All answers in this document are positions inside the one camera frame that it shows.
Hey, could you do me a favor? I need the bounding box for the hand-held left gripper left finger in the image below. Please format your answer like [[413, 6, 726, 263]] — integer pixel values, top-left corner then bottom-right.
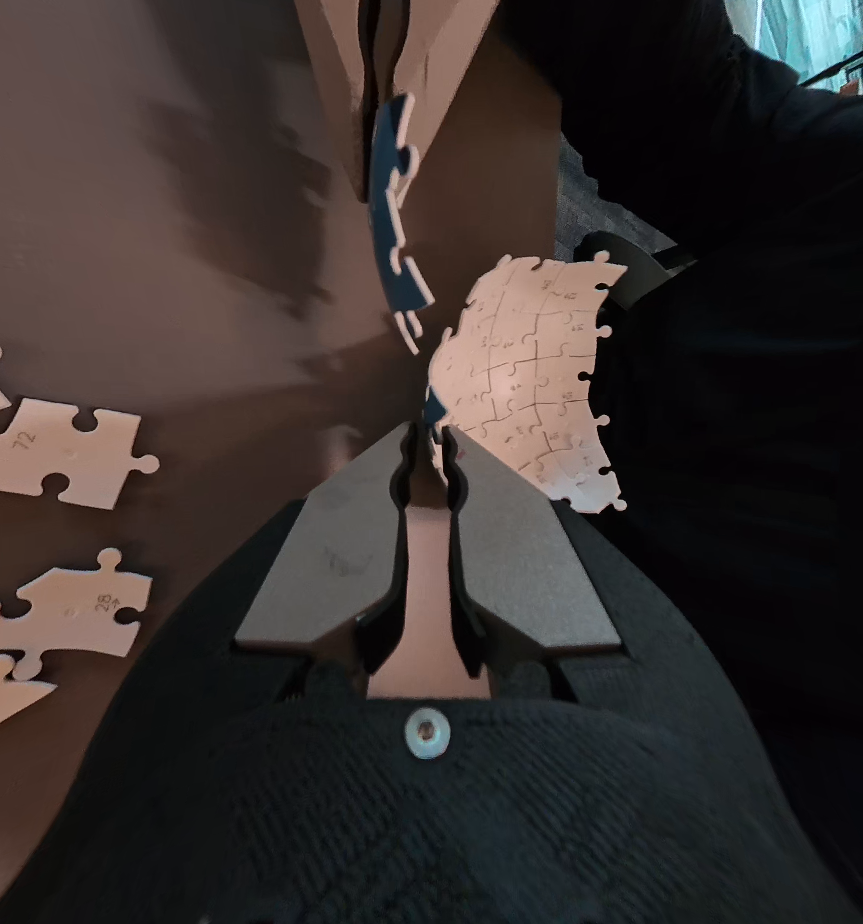
[[234, 423, 415, 675]]

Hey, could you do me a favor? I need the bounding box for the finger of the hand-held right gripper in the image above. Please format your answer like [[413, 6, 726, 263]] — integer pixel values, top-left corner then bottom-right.
[[391, 0, 504, 149], [294, 0, 373, 205]]

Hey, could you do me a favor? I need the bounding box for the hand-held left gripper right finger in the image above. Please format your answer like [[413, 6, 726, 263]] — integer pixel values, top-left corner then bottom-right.
[[442, 426, 625, 680]]

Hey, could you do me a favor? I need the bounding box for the black metal shelf rack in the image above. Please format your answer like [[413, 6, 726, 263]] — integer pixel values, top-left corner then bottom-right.
[[756, 0, 863, 95]]

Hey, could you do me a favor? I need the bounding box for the partly built white puzzle ball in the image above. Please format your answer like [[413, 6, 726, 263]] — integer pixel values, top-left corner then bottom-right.
[[423, 253, 629, 515]]

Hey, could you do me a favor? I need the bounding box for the joined puzzle pieces strip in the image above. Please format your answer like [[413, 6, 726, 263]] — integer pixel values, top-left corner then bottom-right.
[[366, 94, 436, 355]]

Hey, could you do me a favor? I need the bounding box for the black office chair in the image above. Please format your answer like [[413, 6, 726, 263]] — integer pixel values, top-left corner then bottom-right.
[[574, 231, 699, 311]]

